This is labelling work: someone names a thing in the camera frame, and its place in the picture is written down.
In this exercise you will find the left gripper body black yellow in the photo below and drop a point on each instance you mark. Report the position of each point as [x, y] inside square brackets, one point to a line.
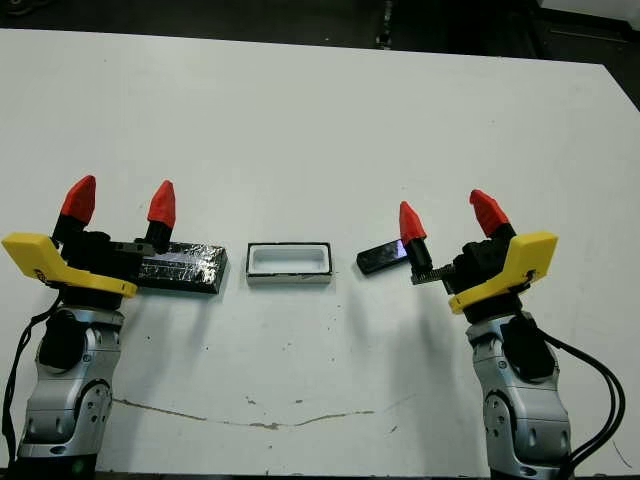
[85, 260]

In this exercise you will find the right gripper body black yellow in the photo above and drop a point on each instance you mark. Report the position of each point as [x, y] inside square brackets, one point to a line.
[525, 260]

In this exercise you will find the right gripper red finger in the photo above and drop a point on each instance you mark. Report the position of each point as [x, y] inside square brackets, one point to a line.
[489, 212]
[412, 222]

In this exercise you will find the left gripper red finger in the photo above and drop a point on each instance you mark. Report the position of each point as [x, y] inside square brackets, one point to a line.
[163, 205]
[79, 200]

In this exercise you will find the small black camera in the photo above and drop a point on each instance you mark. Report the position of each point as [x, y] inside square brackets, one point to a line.
[380, 257]

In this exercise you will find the shiny black box lid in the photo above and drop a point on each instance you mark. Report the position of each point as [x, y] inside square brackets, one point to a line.
[190, 270]

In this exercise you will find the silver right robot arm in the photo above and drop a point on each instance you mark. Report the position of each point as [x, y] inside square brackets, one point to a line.
[520, 400]

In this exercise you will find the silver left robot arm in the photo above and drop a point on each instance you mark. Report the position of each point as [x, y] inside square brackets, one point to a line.
[65, 390]

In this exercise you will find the black chair leg with caster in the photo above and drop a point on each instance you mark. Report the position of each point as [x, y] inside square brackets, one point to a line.
[385, 35]

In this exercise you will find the white cabinet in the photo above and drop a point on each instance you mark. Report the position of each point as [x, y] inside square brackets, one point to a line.
[600, 3]

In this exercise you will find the white camera box base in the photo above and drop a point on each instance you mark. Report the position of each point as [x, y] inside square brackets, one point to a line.
[290, 280]

